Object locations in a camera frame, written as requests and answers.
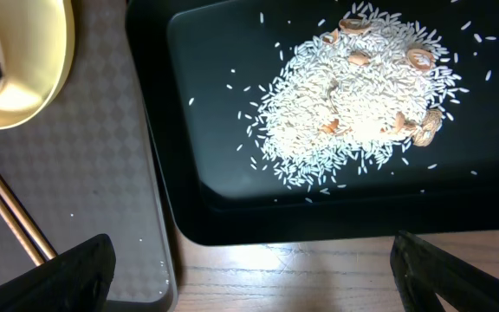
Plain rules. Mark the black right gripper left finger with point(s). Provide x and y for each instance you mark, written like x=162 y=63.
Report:
x=77 y=280

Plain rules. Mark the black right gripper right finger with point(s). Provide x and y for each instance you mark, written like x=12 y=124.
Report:
x=423 y=274

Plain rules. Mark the yellow round plate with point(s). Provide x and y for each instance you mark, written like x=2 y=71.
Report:
x=38 y=41

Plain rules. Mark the pile of rice waste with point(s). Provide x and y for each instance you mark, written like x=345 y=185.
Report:
x=271 y=116

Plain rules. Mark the black waste tray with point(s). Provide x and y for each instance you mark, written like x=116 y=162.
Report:
x=464 y=194

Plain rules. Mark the wooden chopstick right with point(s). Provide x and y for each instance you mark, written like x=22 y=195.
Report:
x=25 y=220

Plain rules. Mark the wooden chopstick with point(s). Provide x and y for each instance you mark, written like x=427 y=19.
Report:
x=25 y=220
x=23 y=239

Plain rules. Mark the wooden chopstick left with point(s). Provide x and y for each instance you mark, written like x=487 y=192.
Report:
x=23 y=239

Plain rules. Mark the dark brown serving tray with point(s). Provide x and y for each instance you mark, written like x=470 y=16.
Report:
x=83 y=165

